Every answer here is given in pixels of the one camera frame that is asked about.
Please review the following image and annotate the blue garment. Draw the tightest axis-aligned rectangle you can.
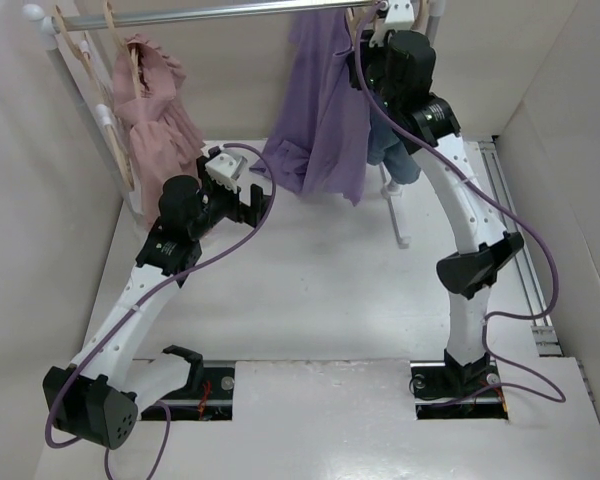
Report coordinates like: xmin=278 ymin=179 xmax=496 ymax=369
xmin=367 ymin=110 xmax=421 ymax=185

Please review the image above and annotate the white clothes rack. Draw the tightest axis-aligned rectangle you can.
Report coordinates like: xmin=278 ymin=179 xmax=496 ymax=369
xmin=22 ymin=0 xmax=446 ymax=249

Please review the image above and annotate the wooden hanger with blue garment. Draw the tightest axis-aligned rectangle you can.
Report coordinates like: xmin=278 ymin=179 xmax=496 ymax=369
xmin=411 ymin=0 xmax=430 ymax=30

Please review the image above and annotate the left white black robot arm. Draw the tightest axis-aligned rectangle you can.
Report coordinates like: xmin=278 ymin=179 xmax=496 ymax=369
xmin=42 ymin=143 xmax=275 ymax=450

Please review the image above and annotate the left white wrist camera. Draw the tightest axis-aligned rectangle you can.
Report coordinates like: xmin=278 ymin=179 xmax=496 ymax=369
xmin=205 ymin=153 xmax=247 ymax=193

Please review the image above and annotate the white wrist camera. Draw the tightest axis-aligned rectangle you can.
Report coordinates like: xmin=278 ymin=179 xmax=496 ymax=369
xmin=205 ymin=153 xmax=247 ymax=193
xmin=379 ymin=0 xmax=416 ymax=30

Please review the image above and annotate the aluminium rail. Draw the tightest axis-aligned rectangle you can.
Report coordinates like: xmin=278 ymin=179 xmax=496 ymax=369
xmin=477 ymin=140 xmax=563 ymax=357

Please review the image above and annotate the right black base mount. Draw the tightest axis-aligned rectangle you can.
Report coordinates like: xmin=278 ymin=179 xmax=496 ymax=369
xmin=409 ymin=362 xmax=508 ymax=420

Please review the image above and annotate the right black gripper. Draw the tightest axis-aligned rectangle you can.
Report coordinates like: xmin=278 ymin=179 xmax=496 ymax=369
xmin=347 ymin=27 xmax=401 ymax=114

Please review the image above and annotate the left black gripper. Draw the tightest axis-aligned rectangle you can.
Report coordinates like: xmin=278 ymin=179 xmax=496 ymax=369
xmin=189 ymin=158 xmax=271 ymax=240

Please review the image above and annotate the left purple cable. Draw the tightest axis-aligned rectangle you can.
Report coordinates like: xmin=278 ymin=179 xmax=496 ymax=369
xmin=44 ymin=142 xmax=276 ymax=480

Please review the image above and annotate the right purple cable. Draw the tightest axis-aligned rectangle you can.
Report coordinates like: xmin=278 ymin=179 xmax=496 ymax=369
xmin=352 ymin=2 xmax=566 ymax=406

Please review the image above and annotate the purple cable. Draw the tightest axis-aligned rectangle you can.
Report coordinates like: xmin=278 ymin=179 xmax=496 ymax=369
xmin=44 ymin=142 xmax=276 ymax=480
xmin=352 ymin=2 xmax=566 ymax=406

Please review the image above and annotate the wooden hanger with pink dress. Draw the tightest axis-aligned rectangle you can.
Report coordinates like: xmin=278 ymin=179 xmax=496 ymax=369
xmin=102 ymin=1 xmax=149 ymax=98

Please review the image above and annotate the purple t shirt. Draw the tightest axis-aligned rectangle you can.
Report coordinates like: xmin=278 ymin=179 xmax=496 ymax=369
xmin=251 ymin=9 xmax=370 ymax=205

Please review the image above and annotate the pink dress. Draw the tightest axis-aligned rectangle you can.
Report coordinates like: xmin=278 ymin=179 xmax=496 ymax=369
xmin=113 ymin=34 xmax=205 ymax=229

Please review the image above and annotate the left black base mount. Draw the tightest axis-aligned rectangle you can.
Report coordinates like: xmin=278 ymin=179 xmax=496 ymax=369
xmin=144 ymin=345 xmax=236 ymax=422

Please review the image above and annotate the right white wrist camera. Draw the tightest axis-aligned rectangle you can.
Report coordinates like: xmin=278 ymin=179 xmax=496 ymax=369
xmin=379 ymin=0 xmax=416 ymax=30

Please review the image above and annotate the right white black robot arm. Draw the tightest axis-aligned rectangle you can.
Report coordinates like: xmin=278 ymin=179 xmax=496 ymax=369
xmin=350 ymin=31 xmax=524 ymax=400

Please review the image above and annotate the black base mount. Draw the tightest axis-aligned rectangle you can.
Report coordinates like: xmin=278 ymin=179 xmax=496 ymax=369
xmin=144 ymin=345 xmax=236 ymax=422
xmin=409 ymin=362 xmax=508 ymax=420

